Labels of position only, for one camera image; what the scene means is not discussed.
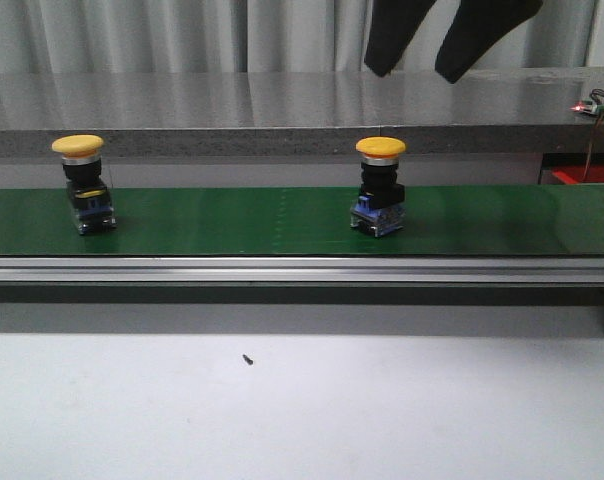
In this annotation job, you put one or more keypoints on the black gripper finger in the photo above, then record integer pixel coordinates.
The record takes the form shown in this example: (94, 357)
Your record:
(393, 25)
(476, 27)

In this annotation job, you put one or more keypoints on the yellow mushroom push button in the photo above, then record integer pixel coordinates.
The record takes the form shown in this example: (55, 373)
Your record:
(378, 209)
(88, 195)

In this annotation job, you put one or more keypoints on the grey stone counter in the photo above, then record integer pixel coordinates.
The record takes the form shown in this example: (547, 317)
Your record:
(280, 114)

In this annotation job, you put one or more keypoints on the small green circuit board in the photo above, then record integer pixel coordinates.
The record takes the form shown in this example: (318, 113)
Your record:
(588, 107)

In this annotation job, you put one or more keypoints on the red plastic tray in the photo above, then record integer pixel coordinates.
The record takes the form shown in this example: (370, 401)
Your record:
(574, 175)

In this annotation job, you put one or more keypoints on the green conveyor belt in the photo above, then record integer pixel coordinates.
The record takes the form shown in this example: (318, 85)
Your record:
(490, 220)

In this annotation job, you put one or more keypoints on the grey curtain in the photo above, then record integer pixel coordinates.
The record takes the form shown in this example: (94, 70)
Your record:
(257, 36)

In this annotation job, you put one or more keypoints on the aluminium conveyor frame rail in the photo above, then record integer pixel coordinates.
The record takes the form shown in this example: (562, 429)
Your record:
(512, 297)

